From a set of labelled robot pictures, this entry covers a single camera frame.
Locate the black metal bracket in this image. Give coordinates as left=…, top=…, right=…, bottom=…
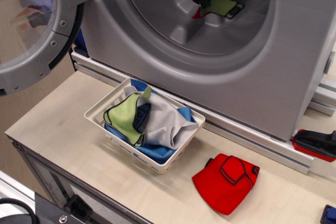
left=35, top=193, right=93, bottom=223

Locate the blue cloth in basket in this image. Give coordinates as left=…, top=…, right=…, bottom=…
left=104, top=79, right=196, bottom=164

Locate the aluminium table frame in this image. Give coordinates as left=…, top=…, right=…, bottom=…
left=9, top=137, right=151, bottom=223

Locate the red cloth on table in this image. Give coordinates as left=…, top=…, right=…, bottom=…
left=192, top=154, right=260, bottom=215

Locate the green sock-shaped cloth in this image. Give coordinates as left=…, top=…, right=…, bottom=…
left=200, top=0, right=245, bottom=19

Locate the grey toy washing machine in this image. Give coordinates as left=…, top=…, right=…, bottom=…
left=82, top=0, right=335, bottom=140

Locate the red and black clamp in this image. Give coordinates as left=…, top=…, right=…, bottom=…
left=292, top=130, right=335, bottom=162

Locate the grey cloth in basket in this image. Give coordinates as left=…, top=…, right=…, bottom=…
left=124, top=86, right=198, bottom=150

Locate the red cloth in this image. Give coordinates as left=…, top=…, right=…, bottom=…
left=192, top=8, right=206, bottom=19
left=192, top=154, right=260, bottom=215

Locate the black cable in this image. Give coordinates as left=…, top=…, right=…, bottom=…
left=0, top=197, right=40, bottom=224

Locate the round transparent washer door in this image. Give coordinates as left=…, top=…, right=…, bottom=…
left=1, top=0, right=88, bottom=96

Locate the blue black object corner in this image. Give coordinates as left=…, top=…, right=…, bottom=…
left=320, top=205, right=336, bottom=224

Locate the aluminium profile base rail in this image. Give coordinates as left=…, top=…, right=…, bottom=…
left=70, top=52, right=335, bottom=174

